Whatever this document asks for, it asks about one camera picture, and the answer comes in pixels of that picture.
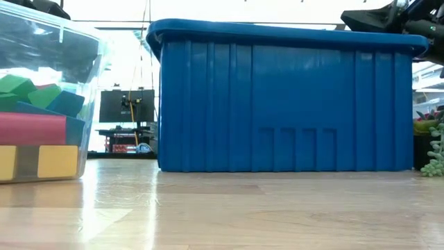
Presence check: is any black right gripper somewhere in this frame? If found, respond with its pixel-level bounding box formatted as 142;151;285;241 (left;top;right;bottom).
341;0;426;35

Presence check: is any large blue plastic bin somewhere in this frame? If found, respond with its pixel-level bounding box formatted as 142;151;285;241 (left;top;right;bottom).
145;18;430;174

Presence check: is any potted succulent plant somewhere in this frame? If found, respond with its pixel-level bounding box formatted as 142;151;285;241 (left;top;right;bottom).
412;109;444;178

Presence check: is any clear plastic block container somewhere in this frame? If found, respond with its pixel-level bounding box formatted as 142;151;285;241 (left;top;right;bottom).
0;1;112;185

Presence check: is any black monitor screen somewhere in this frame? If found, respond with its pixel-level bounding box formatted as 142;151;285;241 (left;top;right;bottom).
99;89;156;123

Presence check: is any dark background table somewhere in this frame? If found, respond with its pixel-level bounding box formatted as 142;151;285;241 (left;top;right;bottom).
96;126;154;153

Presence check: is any yellow hanging cable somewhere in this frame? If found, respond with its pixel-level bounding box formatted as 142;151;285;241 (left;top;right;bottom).
127;0;154;147

